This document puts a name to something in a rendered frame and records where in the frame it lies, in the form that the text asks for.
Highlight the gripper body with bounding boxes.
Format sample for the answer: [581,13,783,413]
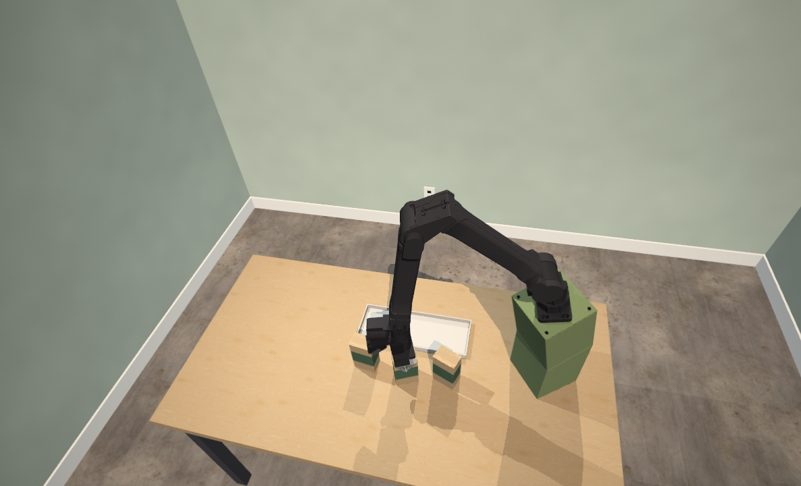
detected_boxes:
[392,335,415,367]

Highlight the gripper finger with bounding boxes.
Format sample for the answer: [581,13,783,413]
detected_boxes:
[395,358,417,372]

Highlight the white shallow tray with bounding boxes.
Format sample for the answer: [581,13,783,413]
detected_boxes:
[357,304,471,358]

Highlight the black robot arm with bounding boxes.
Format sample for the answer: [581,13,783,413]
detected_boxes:
[365,190,572,356]

